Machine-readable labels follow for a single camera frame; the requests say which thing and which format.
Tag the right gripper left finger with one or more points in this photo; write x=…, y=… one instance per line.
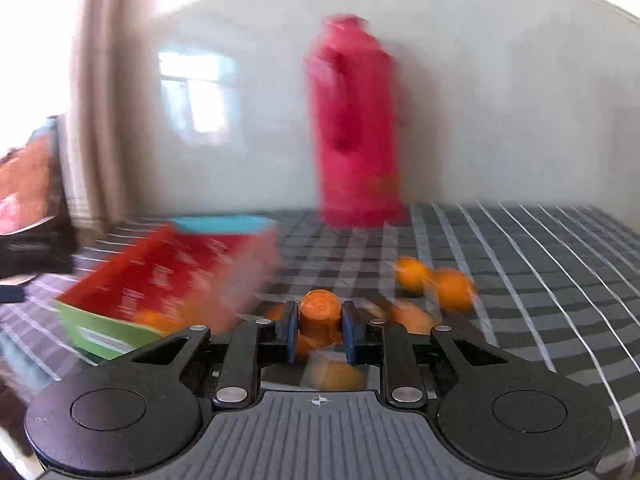
x=253, y=345

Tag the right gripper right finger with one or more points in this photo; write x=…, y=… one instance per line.
x=388, y=346

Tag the red cardboard box tray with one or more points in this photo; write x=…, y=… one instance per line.
x=188, y=270

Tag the black white checkered tablecloth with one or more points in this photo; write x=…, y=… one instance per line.
x=556, y=284

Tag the wooden sofa with cushion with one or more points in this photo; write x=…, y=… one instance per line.
x=37, y=233

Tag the beige curtain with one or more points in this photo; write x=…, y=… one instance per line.
x=100, y=137

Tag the red thermos flask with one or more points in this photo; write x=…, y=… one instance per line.
x=350, y=82

